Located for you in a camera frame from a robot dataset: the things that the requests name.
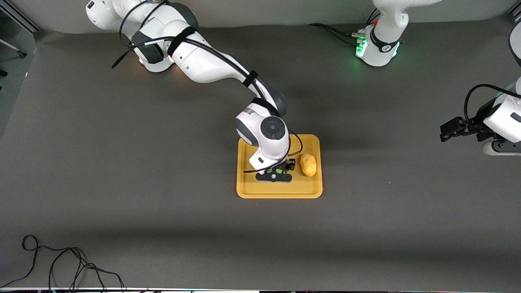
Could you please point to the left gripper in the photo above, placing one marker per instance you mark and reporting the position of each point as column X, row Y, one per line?
column 475, row 127

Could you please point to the dark metal frame rail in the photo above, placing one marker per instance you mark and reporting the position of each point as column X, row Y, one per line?
column 517, row 15
column 20, row 16

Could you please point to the yellow potato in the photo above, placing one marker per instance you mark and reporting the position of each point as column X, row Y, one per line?
column 308, row 165

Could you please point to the green apple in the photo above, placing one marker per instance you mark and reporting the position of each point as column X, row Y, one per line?
column 279, row 169

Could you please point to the dark grey table mat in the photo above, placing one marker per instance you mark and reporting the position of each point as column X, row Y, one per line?
column 260, row 244

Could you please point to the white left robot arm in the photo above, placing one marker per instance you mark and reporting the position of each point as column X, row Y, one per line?
column 386, row 20

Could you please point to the yellow rectangular tray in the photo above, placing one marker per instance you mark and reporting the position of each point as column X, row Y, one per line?
column 252, row 189

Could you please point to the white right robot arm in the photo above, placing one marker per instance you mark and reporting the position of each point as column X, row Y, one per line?
column 203, row 61

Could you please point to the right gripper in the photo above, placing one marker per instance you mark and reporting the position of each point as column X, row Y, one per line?
column 288, row 165

